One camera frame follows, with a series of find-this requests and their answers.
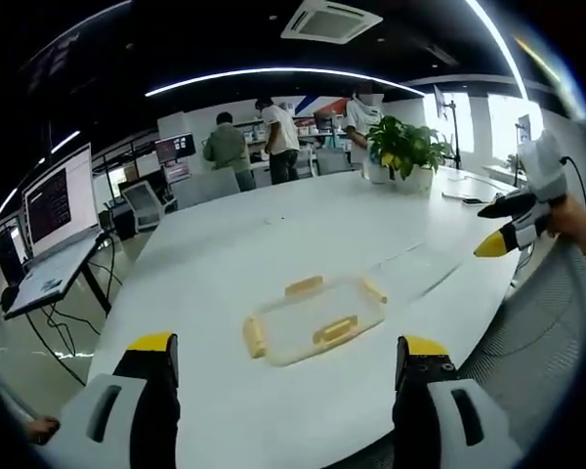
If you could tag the dark phone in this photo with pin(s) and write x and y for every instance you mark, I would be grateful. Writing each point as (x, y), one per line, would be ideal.
(472, 200)

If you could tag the clear plastic lid yellow buckles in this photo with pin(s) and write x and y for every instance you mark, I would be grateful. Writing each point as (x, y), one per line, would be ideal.
(317, 322)

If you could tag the laptop on stand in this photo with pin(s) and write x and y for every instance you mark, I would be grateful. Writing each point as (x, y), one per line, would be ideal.
(61, 200)

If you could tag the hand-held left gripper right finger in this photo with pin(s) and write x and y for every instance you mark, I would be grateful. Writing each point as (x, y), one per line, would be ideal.
(434, 415)

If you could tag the ceiling air conditioner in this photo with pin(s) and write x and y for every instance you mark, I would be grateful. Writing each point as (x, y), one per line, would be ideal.
(329, 19)

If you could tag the tilted standing desk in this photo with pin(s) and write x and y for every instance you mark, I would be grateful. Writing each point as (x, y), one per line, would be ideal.
(49, 278)

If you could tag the green potted plant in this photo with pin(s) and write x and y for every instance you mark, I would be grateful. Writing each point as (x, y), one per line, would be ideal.
(405, 141)

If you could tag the small dark monitor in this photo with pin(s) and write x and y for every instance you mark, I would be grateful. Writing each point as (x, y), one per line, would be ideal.
(176, 148)

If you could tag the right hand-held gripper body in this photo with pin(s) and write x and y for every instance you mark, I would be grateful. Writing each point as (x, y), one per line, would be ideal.
(542, 166)

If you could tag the black computer tower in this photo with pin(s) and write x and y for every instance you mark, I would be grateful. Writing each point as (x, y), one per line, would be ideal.
(7, 254)

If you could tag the ceiling light strip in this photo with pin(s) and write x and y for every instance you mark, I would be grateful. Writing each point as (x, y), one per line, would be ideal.
(505, 44)
(273, 74)

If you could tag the grey mesh office chair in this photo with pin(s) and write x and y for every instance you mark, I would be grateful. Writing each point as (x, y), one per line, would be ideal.
(542, 342)

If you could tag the person's left hand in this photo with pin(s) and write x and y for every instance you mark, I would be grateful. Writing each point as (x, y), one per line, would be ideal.
(44, 430)

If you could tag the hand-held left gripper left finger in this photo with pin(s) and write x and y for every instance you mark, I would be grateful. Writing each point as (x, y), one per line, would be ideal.
(127, 415)

